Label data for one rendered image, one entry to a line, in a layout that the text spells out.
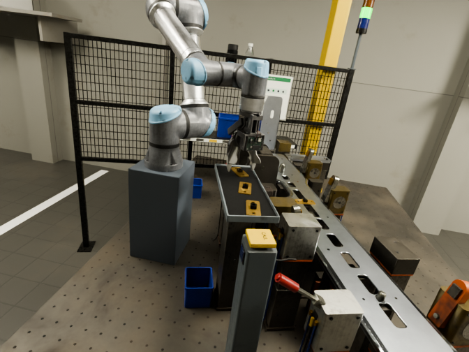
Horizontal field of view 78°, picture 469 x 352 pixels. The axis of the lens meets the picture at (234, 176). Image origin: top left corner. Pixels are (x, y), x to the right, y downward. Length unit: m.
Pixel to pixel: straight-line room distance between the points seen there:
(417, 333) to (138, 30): 3.46
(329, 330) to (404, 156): 3.02
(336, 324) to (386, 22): 2.99
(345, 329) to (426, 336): 0.20
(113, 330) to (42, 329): 0.21
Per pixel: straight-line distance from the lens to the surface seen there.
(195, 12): 1.24
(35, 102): 4.29
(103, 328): 1.10
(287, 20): 3.28
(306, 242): 0.89
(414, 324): 0.88
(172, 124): 1.10
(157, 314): 1.12
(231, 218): 0.73
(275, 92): 2.14
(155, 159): 1.13
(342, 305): 0.73
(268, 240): 0.67
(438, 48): 3.53
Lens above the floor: 1.53
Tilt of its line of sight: 22 degrees down
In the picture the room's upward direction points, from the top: 7 degrees clockwise
